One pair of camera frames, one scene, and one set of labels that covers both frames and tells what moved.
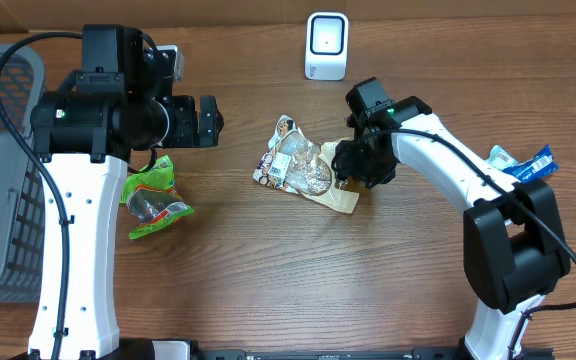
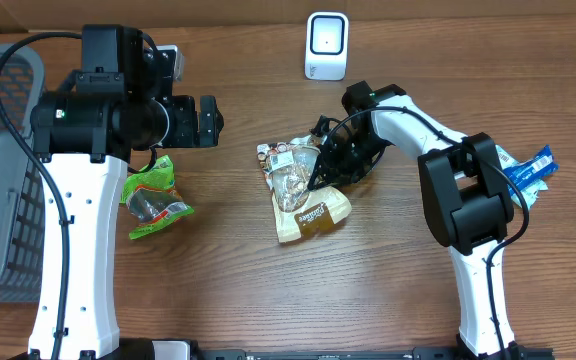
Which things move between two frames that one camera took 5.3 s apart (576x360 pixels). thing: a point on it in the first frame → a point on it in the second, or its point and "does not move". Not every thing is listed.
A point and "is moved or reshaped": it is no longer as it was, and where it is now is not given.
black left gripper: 188,133 does not move
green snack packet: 151,199 does not move
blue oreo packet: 541,166 does not move
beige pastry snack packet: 295,164 is moved or reshaped
